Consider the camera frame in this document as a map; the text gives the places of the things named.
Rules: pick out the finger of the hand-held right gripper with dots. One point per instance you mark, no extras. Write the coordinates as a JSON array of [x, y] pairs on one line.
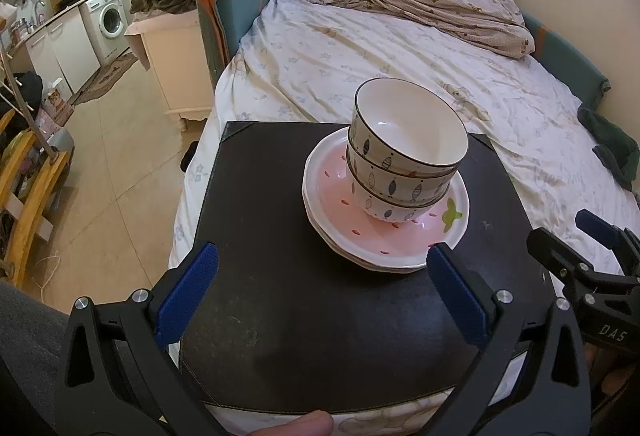
[[600, 227], [555, 251]]

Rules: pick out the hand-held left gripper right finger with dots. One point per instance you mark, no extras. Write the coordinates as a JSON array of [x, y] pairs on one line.
[[460, 291]]

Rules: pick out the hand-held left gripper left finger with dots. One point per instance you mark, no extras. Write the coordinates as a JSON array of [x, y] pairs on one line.
[[187, 291]]

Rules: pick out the pink strawberry plate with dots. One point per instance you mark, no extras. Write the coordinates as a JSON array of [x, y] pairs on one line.
[[334, 250], [350, 216], [372, 268]]

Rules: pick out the white fish-print bowl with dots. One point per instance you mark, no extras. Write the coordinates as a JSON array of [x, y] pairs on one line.
[[400, 116], [395, 183], [395, 212]]

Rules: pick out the person's right hand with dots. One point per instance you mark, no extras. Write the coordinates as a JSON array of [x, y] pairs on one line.
[[615, 376]]

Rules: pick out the person's left hand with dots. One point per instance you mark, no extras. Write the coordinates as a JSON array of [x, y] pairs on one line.
[[300, 423]]

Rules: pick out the dark green cloth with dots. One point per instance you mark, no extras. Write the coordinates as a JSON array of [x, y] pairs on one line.
[[610, 141]]

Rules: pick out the black leather mat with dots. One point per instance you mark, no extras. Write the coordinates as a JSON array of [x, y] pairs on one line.
[[260, 216]]

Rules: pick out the person's grey trousers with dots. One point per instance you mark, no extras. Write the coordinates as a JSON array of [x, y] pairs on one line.
[[25, 341]]

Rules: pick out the grey bucket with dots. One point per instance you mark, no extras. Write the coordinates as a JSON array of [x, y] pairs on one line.
[[60, 142]]

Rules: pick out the pink bedside cabinet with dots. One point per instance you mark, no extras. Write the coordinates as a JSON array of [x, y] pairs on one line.
[[175, 66]]

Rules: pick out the pink printed box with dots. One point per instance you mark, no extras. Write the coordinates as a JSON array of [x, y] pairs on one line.
[[52, 108]]

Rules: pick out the patterned floor rug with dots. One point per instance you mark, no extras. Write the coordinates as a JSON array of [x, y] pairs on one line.
[[107, 76]]

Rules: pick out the black bag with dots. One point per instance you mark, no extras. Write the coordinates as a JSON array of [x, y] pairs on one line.
[[30, 91]]

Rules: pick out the white kitchen base cabinet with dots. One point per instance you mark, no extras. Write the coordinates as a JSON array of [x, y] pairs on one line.
[[62, 51]]

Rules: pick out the white washing machine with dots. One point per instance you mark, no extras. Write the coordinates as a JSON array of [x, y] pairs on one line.
[[107, 21]]

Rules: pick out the teal padded bed rail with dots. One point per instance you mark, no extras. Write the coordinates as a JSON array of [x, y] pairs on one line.
[[235, 6], [565, 56]]

